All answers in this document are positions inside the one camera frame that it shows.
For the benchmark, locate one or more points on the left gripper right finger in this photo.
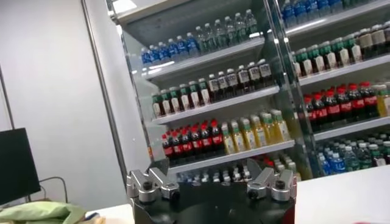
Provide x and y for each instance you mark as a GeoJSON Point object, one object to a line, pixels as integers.
{"type": "Point", "coordinates": [274, 184]}

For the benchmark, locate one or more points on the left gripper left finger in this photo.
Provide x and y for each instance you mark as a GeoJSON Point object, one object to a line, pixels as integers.
{"type": "Point", "coordinates": [152, 186]}

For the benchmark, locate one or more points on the red-cap cola bottle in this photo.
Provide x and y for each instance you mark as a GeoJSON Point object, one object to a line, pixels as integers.
{"type": "Point", "coordinates": [344, 107]}
{"type": "Point", "coordinates": [320, 112]}
{"type": "Point", "coordinates": [186, 144]}
{"type": "Point", "coordinates": [217, 137]}
{"type": "Point", "coordinates": [167, 149]}
{"type": "Point", "coordinates": [206, 140]}
{"type": "Point", "coordinates": [332, 109]}
{"type": "Point", "coordinates": [369, 101]}
{"type": "Point", "coordinates": [310, 115]}
{"type": "Point", "coordinates": [356, 104]}
{"type": "Point", "coordinates": [196, 142]}
{"type": "Point", "coordinates": [176, 146]}

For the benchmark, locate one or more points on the yellow juice bottle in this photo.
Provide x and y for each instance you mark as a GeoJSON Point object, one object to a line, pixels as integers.
{"type": "Point", "coordinates": [383, 103]}
{"type": "Point", "coordinates": [238, 138]}
{"type": "Point", "coordinates": [228, 141]}
{"type": "Point", "coordinates": [269, 131]}
{"type": "Point", "coordinates": [258, 133]}
{"type": "Point", "coordinates": [281, 128]}
{"type": "Point", "coordinates": [248, 136]}

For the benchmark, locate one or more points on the blue-label water bottle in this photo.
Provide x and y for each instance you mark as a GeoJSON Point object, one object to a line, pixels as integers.
{"type": "Point", "coordinates": [192, 45]}
{"type": "Point", "coordinates": [324, 166]}
{"type": "Point", "coordinates": [182, 48]}
{"type": "Point", "coordinates": [288, 13]}
{"type": "Point", "coordinates": [154, 55]}
{"type": "Point", "coordinates": [173, 50]}
{"type": "Point", "coordinates": [300, 10]}
{"type": "Point", "coordinates": [146, 58]}
{"type": "Point", "coordinates": [312, 7]}
{"type": "Point", "coordinates": [323, 5]}
{"type": "Point", "coordinates": [164, 53]}
{"type": "Point", "coordinates": [337, 164]}

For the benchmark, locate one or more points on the green-cap dark tea bottle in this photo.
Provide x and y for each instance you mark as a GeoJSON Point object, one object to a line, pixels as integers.
{"type": "Point", "coordinates": [304, 64]}
{"type": "Point", "coordinates": [195, 96]}
{"type": "Point", "coordinates": [342, 53]}
{"type": "Point", "coordinates": [317, 60]}
{"type": "Point", "coordinates": [175, 102]}
{"type": "Point", "coordinates": [297, 67]}
{"type": "Point", "coordinates": [185, 99]}
{"type": "Point", "coordinates": [354, 50]}
{"type": "Point", "coordinates": [329, 57]}
{"type": "Point", "coordinates": [157, 108]}
{"type": "Point", "coordinates": [204, 93]}
{"type": "Point", "coordinates": [165, 105]}

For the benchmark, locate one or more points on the clear green-tint water bottle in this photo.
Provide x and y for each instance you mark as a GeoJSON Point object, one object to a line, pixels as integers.
{"type": "Point", "coordinates": [352, 159]}
{"type": "Point", "coordinates": [210, 38]}
{"type": "Point", "coordinates": [364, 157]}
{"type": "Point", "coordinates": [251, 25]}
{"type": "Point", "coordinates": [240, 29]}
{"type": "Point", "coordinates": [200, 41]}
{"type": "Point", "coordinates": [220, 35]}
{"type": "Point", "coordinates": [230, 32]}

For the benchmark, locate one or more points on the small dark drink bottle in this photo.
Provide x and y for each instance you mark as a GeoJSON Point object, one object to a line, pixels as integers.
{"type": "Point", "coordinates": [387, 150]}
{"type": "Point", "coordinates": [377, 156]}

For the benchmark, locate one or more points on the white-label black drink bottle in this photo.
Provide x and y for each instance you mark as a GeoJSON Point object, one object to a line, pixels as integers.
{"type": "Point", "coordinates": [223, 85]}
{"type": "Point", "coordinates": [243, 78]}
{"type": "Point", "coordinates": [214, 88]}
{"type": "Point", "coordinates": [368, 44]}
{"type": "Point", "coordinates": [379, 39]}
{"type": "Point", "coordinates": [254, 75]}
{"type": "Point", "coordinates": [387, 35]}
{"type": "Point", "coordinates": [233, 82]}
{"type": "Point", "coordinates": [265, 72]}

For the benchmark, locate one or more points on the pale green cloth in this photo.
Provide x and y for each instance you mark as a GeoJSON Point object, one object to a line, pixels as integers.
{"type": "Point", "coordinates": [36, 211]}

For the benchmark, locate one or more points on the black monitor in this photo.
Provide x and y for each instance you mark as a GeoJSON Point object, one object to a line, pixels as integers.
{"type": "Point", "coordinates": [16, 164]}

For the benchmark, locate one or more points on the dark metal wall pole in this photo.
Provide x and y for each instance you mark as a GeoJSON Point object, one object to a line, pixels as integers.
{"type": "Point", "coordinates": [103, 91]}

